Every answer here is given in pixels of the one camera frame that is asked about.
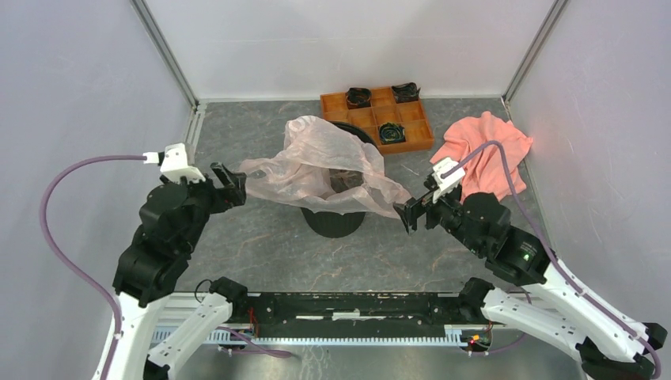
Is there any black bag roll front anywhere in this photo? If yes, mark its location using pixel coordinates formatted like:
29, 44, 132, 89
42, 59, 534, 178
378, 122, 406, 145

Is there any black bag roll right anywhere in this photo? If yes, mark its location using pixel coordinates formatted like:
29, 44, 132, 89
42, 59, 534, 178
391, 82, 421, 104

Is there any black bag roll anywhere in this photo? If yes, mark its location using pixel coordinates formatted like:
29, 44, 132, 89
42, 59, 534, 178
378, 122, 406, 145
391, 82, 421, 104
345, 87, 372, 109

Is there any orange compartment tray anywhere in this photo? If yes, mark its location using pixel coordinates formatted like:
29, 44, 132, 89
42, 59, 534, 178
320, 86, 434, 155

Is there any black bag roll left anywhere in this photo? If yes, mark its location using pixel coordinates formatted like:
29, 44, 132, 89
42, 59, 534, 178
345, 87, 372, 109

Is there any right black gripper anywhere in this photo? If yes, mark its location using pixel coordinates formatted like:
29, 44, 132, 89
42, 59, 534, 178
391, 180, 484, 254

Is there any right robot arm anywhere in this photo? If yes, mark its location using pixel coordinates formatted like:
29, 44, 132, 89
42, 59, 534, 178
393, 189, 667, 379

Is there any pink translucent trash bag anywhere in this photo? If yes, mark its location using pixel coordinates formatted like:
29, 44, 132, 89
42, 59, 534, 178
239, 116, 411, 219

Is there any salmon pink cloth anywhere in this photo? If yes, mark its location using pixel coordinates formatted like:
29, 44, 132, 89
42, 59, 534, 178
430, 111, 533, 200

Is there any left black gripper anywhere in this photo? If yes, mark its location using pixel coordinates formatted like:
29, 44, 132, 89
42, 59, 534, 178
175, 158, 249, 251

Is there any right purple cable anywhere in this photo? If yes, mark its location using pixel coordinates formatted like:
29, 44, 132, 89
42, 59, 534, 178
442, 140, 662, 378

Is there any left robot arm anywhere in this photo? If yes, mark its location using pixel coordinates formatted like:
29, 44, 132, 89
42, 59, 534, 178
94, 162, 248, 379

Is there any black plastic trash bin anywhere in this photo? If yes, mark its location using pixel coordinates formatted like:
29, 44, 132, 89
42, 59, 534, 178
300, 121, 376, 238

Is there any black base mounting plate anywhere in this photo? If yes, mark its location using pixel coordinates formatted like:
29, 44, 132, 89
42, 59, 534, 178
228, 292, 488, 338

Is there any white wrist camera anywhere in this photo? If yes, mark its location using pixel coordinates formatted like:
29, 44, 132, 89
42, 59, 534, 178
432, 157, 465, 203
142, 142, 206, 184

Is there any white slotted cable duct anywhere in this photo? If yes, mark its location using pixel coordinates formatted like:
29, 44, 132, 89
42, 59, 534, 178
150, 326, 467, 348

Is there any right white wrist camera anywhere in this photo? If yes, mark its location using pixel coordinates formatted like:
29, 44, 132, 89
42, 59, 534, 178
432, 157, 465, 203

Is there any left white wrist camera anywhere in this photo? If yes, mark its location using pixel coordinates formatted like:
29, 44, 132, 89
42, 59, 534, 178
142, 142, 206, 184

